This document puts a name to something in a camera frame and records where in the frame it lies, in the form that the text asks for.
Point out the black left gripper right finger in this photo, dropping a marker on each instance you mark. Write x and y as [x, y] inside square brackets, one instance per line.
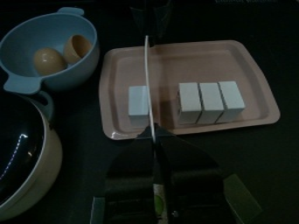
[194, 180]

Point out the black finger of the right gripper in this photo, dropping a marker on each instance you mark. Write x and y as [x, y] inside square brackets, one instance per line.
[141, 19]
[163, 20]

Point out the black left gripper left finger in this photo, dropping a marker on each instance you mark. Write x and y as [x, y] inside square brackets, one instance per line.
[129, 175]

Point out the toy knife white blade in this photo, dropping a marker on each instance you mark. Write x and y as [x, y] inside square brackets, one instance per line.
[147, 73]

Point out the pink plastic tray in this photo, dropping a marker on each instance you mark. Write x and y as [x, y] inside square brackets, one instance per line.
[194, 64]

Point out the hollow wooden egg half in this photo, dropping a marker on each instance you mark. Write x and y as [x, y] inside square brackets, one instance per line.
[78, 46]

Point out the cream pot with dark lid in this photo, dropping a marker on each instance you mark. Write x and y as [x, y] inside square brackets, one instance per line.
[51, 163]

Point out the whole wooden toy egg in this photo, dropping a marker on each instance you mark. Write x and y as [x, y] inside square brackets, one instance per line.
[48, 61]

